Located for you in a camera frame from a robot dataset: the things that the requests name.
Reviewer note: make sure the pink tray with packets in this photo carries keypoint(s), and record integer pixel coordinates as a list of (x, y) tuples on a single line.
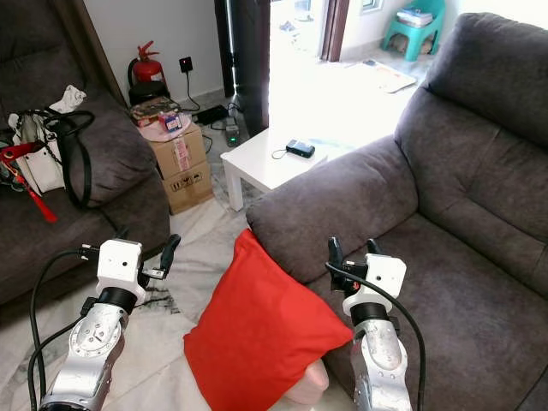
[(156, 111)]

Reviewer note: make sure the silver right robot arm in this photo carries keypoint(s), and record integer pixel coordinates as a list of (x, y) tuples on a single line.
[(381, 364)]

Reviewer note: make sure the brown door frame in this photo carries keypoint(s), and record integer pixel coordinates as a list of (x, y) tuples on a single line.
[(334, 30)]

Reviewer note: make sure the white crumpled cloth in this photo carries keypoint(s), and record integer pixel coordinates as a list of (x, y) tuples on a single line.
[(70, 97)]

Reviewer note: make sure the brown cardboard box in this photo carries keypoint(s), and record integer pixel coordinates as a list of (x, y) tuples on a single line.
[(180, 154), (190, 190)]

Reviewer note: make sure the red square pillow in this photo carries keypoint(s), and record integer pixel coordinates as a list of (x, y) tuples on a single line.
[(257, 334)]

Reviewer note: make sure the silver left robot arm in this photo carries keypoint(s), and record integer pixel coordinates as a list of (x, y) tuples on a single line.
[(94, 338)]

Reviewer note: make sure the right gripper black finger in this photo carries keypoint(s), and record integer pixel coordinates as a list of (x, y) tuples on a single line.
[(334, 255), (372, 247)]

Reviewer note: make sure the black power adapter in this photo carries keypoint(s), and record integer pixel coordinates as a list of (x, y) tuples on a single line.
[(211, 114)]

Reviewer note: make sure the dark grey fabric sofa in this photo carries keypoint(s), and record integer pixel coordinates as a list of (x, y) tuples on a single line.
[(471, 197), (51, 248)]

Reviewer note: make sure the teal plastic stool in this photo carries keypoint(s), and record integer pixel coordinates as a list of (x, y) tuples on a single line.
[(426, 34)]

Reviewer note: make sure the dark door leaf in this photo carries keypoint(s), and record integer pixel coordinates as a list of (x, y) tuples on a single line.
[(248, 60)]

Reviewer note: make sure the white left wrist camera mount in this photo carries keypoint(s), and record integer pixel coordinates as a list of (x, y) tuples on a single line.
[(120, 264)]

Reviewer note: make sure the black wall socket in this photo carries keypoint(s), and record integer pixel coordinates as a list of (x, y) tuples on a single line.
[(186, 64)]

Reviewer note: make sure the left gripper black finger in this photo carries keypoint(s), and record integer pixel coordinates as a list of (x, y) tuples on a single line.
[(169, 250), (122, 233)]

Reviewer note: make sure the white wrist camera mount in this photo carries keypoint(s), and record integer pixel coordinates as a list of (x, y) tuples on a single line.
[(120, 264), (381, 281)]

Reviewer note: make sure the pink cat face pillow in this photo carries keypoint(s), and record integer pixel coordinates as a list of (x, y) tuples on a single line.
[(311, 381)]

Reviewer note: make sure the stack of papers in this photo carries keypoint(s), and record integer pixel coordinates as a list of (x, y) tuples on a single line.
[(415, 17)]

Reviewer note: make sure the white floor mat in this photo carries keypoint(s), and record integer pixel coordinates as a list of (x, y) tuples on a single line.
[(381, 75)]

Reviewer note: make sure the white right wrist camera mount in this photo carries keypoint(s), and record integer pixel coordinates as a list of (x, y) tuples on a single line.
[(381, 281)]

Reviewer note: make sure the grey charger with green light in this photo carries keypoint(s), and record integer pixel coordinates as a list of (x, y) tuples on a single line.
[(233, 133)]

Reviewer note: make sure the red fire extinguisher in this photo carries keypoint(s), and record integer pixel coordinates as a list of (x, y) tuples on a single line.
[(147, 70)]

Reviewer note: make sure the small black device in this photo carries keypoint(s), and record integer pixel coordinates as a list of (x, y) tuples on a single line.
[(300, 149)]

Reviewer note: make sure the white low side table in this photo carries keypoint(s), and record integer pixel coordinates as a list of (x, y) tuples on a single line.
[(261, 163)]

